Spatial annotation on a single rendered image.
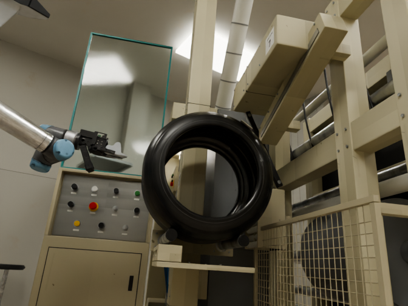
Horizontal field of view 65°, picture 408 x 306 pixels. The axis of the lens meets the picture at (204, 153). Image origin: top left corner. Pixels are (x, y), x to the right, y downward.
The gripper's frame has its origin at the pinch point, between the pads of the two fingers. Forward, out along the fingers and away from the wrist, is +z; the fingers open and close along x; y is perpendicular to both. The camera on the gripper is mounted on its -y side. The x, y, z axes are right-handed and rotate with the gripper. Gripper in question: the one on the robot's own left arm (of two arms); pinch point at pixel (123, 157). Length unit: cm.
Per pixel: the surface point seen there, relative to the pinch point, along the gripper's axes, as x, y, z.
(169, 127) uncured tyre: -10.4, 13.9, 15.6
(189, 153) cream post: 26.9, 18.2, 29.2
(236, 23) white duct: 42, 124, 43
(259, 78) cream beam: -9, 50, 50
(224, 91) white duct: 71, 87, 49
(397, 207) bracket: -59, -13, 78
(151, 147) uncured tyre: -8.9, 4.1, 10.4
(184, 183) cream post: 26.6, 1.4, 29.8
